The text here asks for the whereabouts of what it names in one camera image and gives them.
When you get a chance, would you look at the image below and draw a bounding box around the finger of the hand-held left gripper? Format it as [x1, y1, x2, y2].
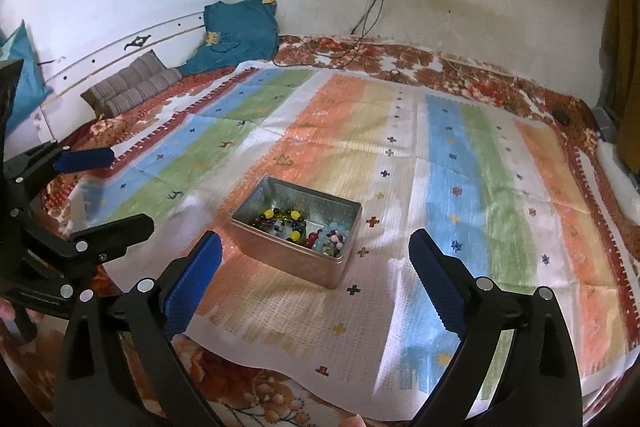
[5, 142, 114, 188]
[67, 213, 155, 263]

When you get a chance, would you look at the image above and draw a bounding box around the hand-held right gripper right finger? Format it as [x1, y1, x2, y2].
[408, 228, 586, 427]

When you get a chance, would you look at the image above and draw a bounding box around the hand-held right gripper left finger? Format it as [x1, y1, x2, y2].
[52, 231, 223, 427]

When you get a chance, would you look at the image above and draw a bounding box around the multicolour bead bracelet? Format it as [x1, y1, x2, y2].
[250, 204, 311, 244]

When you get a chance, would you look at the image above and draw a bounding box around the white shell bead bracelet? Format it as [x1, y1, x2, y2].
[322, 229, 347, 256]

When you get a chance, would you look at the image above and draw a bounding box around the light blue bead bracelet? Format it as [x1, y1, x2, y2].
[314, 218, 352, 253]

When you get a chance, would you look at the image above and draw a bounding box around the silver metal tin box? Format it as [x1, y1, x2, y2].
[230, 177, 363, 290]

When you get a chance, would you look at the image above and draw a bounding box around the grey striped cushion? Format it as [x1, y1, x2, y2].
[81, 51, 183, 118]

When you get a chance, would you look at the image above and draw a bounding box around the teal pillow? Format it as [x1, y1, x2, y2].
[0, 19, 53, 132]

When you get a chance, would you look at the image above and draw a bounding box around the white bed headboard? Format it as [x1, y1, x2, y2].
[0, 9, 221, 142]

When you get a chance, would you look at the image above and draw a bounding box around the multicolour striped mat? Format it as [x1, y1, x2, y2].
[65, 59, 638, 425]

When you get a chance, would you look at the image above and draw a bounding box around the teal garment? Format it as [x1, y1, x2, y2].
[177, 0, 280, 75]

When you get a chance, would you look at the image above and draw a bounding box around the black cable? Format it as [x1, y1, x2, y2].
[280, 0, 392, 68]

